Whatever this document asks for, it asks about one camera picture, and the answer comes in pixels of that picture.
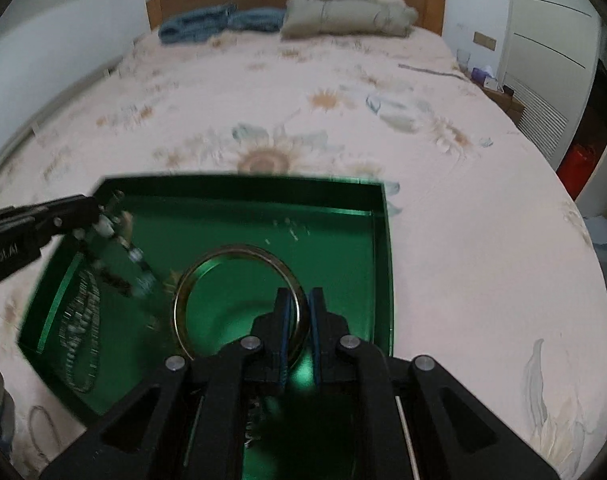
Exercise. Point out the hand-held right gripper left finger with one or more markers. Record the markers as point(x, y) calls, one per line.
point(282, 330)

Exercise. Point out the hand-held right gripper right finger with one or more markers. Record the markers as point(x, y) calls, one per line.
point(316, 330)

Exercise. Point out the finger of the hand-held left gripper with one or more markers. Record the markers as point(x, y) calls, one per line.
point(58, 215)

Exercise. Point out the green jewelry tray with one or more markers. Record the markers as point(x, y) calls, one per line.
point(333, 260)

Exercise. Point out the gold bangle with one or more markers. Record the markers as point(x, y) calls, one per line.
point(181, 285)

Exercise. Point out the small silver earrings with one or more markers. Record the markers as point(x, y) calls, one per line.
point(288, 230)

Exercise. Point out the bed with floral quilt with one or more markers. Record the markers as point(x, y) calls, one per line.
point(458, 260)

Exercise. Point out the large blue towel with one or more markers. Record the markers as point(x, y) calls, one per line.
point(193, 25)

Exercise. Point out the small blue towel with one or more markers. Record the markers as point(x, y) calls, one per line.
point(258, 19)

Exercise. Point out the wooden nightstand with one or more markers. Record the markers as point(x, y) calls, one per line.
point(506, 102)

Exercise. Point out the pale blue cloth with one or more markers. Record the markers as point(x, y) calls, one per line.
point(603, 250)

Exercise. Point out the purple tissue box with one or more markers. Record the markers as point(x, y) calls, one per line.
point(483, 77)

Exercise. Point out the drinking glass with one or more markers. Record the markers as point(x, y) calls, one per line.
point(463, 60)

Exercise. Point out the red canister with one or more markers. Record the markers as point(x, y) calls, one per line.
point(578, 167)

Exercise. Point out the beige fur-hooded jacket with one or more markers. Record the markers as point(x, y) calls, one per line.
point(343, 15)

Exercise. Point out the white wardrobe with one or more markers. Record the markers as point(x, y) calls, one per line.
point(548, 35)

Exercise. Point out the gold wall switch plate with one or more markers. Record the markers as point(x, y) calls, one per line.
point(484, 41)

